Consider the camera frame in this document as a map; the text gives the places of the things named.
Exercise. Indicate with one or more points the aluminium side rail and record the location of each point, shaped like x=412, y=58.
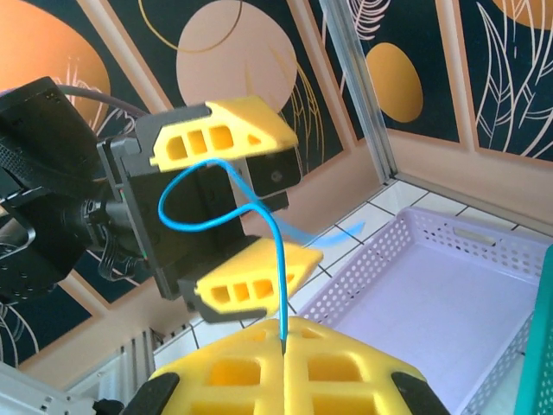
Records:
x=129, y=359

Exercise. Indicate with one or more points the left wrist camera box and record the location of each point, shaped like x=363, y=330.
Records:
x=274, y=177

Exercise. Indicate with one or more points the purple perforated plastic basket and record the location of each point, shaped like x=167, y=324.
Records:
x=432, y=294

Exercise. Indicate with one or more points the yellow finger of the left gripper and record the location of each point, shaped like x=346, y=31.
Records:
x=276, y=276
x=250, y=116

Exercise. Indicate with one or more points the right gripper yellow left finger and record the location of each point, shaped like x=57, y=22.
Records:
x=194, y=363

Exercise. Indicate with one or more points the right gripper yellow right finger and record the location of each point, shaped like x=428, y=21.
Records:
x=296, y=389

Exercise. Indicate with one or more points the teal perforated plastic basket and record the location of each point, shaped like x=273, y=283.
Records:
x=540, y=367

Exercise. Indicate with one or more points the aluminium corner post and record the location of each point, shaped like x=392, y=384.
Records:
x=367, y=108

